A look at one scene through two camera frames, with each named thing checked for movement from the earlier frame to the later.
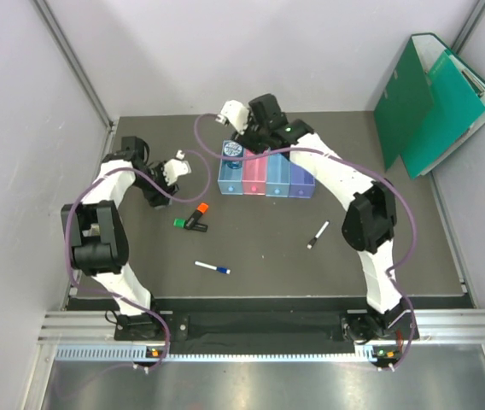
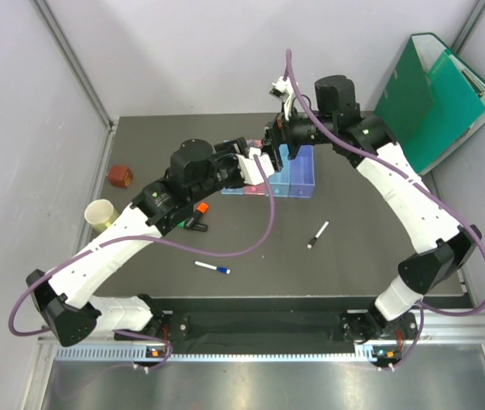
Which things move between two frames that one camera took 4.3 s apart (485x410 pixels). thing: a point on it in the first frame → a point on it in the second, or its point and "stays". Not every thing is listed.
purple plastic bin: x=301 y=184 stays
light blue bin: x=277 y=176 stays
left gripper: x=158 y=196 → x=229 y=150
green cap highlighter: x=183 y=224 stays
